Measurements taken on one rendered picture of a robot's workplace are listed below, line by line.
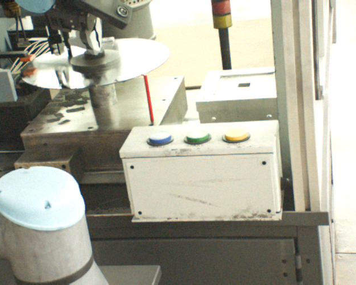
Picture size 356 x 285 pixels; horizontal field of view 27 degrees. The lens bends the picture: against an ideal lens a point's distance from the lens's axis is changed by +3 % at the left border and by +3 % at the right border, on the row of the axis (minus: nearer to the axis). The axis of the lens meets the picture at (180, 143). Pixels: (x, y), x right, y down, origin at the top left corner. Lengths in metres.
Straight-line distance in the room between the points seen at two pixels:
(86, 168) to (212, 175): 0.39
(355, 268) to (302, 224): 1.16
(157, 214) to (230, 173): 0.17
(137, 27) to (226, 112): 0.93
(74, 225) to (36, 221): 0.06
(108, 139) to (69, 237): 0.51
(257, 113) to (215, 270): 0.32
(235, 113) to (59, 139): 0.39
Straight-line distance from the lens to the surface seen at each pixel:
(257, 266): 1.45
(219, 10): 1.69
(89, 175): 1.58
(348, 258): 2.57
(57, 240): 1.06
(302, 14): 1.21
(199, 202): 1.33
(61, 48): 1.69
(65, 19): 1.52
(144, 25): 2.38
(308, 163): 1.31
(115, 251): 1.49
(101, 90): 1.65
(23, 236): 1.06
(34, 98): 1.73
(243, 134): 1.29
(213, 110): 1.48
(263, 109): 1.47
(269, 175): 1.29
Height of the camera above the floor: 1.44
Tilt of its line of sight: 24 degrees down
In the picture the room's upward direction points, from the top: 8 degrees counter-clockwise
